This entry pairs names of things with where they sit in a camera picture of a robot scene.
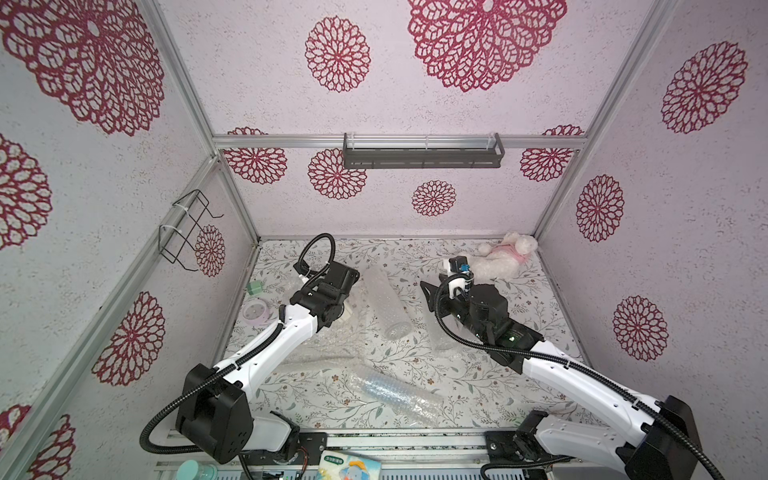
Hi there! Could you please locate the cream ribbed ceramic vase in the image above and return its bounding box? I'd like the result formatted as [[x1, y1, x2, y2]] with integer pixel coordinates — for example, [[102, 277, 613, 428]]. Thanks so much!
[[333, 302, 353, 326]]

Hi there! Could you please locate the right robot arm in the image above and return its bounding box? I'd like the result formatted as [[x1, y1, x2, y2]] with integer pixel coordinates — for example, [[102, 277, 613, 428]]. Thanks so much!
[[420, 275, 702, 479]]

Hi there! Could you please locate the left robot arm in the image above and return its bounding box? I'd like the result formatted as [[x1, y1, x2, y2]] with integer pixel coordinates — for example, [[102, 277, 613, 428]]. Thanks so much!
[[175, 261, 360, 464]]

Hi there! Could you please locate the bubble wrapped item front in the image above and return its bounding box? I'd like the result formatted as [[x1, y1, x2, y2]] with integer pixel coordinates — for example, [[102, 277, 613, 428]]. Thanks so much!
[[349, 366, 443, 426]]

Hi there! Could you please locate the white pink plush toy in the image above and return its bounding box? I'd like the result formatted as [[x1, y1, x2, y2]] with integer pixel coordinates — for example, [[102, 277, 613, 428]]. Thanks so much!
[[468, 232, 538, 282]]

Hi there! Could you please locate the lilac tape roll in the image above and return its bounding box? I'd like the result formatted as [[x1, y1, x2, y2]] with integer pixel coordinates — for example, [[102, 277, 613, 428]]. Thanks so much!
[[240, 298, 271, 327]]

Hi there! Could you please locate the green cube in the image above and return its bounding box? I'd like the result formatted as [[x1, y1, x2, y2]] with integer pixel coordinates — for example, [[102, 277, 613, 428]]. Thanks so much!
[[246, 280, 264, 296]]

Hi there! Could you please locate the tissue pack with cartoon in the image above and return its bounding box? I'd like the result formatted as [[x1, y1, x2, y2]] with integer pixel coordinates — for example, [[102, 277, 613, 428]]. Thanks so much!
[[317, 450, 382, 480]]

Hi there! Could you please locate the teal bottle cap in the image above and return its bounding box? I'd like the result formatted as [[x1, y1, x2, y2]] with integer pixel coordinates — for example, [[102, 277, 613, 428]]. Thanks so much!
[[175, 460, 218, 480]]

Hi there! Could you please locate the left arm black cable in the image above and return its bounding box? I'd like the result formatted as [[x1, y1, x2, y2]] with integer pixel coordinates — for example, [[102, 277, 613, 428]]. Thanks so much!
[[139, 232, 337, 480]]

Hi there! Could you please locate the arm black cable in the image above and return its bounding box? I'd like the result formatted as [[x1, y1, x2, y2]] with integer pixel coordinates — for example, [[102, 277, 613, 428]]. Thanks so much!
[[139, 232, 337, 480], [433, 272, 727, 480]]

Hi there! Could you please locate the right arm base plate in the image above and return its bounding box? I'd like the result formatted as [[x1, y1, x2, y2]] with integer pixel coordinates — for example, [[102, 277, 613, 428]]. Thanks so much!
[[484, 430, 571, 465]]

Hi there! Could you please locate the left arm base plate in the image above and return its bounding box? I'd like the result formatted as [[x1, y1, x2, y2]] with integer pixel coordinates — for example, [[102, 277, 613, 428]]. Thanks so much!
[[243, 432, 329, 467]]

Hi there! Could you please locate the black wall shelf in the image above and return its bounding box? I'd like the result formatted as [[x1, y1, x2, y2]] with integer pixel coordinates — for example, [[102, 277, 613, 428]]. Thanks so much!
[[342, 134, 506, 170]]

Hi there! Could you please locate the black wire wall rack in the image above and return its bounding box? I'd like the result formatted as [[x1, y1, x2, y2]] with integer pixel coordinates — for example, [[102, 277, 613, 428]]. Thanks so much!
[[157, 189, 223, 272]]

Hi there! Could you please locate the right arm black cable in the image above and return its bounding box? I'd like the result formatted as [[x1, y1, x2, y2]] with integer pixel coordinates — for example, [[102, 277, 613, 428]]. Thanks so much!
[[433, 272, 727, 480]]

